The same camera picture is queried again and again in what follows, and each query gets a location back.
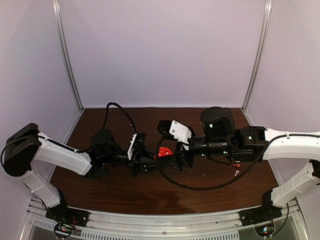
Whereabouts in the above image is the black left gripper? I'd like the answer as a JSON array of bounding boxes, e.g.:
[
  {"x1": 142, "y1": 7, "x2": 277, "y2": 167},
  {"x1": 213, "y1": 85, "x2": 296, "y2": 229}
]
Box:
[{"x1": 102, "y1": 145, "x2": 167, "y2": 178}]

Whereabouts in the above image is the red round earbud charging case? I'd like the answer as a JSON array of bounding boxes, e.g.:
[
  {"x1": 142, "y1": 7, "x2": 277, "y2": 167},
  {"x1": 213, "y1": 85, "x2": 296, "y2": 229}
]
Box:
[{"x1": 154, "y1": 146, "x2": 174, "y2": 161}]

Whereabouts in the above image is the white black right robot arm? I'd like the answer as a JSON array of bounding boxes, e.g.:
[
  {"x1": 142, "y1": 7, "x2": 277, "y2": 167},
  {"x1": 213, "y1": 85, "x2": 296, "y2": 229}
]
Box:
[{"x1": 169, "y1": 106, "x2": 320, "y2": 221}]

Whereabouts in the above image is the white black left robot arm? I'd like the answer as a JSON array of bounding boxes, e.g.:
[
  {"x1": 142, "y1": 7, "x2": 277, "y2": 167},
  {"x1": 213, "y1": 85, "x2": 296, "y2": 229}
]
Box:
[{"x1": 0, "y1": 123, "x2": 161, "y2": 222}]

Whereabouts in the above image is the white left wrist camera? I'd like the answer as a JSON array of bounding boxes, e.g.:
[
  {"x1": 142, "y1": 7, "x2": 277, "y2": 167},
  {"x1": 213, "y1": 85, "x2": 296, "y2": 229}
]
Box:
[{"x1": 127, "y1": 133, "x2": 137, "y2": 160}]

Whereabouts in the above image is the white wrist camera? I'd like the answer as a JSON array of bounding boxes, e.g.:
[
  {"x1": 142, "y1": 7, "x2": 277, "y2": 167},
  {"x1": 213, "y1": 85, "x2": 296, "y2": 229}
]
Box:
[
  {"x1": 157, "y1": 119, "x2": 195, "y2": 151},
  {"x1": 127, "y1": 133, "x2": 137, "y2": 160}
]

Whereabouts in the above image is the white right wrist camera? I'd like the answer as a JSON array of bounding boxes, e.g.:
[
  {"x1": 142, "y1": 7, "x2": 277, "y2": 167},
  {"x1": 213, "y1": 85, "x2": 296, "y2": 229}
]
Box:
[{"x1": 157, "y1": 119, "x2": 195, "y2": 151}]

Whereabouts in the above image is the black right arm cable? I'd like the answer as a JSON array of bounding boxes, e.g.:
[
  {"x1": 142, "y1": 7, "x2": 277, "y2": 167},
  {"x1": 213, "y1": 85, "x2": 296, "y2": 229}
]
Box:
[{"x1": 155, "y1": 132, "x2": 320, "y2": 191}]

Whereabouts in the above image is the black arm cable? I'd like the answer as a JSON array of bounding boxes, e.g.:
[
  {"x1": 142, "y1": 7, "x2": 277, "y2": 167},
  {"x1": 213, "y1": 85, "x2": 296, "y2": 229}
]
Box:
[
  {"x1": 155, "y1": 132, "x2": 320, "y2": 191},
  {"x1": 74, "y1": 101, "x2": 138, "y2": 153}
]

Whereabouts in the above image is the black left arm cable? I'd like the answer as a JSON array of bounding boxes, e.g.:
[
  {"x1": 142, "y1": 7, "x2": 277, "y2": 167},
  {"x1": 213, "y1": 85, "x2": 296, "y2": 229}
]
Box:
[{"x1": 74, "y1": 101, "x2": 138, "y2": 153}]

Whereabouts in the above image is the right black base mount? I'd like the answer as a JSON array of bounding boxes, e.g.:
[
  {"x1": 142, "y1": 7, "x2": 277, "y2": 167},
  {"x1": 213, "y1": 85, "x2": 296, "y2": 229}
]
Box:
[{"x1": 239, "y1": 190, "x2": 282, "y2": 227}]

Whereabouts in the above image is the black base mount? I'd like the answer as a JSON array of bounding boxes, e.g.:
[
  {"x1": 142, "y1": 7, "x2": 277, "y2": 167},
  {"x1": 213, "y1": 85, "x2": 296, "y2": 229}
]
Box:
[
  {"x1": 239, "y1": 190, "x2": 282, "y2": 227},
  {"x1": 45, "y1": 189, "x2": 89, "y2": 227}
]

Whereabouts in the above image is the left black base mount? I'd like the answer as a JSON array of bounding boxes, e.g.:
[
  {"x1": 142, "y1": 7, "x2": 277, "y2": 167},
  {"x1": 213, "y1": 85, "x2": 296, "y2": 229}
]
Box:
[{"x1": 45, "y1": 189, "x2": 89, "y2": 227}]

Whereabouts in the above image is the aluminium front rail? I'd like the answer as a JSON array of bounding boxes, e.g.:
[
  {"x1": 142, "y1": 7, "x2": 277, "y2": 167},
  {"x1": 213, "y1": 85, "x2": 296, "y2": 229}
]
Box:
[{"x1": 17, "y1": 197, "x2": 311, "y2": 240}]

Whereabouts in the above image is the right aluminium frame post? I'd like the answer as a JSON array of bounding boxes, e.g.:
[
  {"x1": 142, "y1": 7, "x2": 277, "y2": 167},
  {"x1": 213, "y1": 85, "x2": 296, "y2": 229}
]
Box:
[{"x1": 241, "y1": 0, "x2": 273, "y2": 113}]

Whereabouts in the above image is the aluminium frame post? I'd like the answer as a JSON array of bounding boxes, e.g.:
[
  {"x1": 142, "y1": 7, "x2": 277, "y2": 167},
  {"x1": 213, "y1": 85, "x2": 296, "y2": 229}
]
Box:
[
  {"x1": 241, "y1": 0, "x2": 273, "y2": 113},
  {"x1": 52, "y1": 0, "x2": 84, "y2": 112}
]

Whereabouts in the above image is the left aluminium frame post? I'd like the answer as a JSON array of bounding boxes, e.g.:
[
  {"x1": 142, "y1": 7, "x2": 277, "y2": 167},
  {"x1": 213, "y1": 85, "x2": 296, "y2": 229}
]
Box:
[{"x1": 52, "y1": 0, "x2": 84, "y2": 112}]

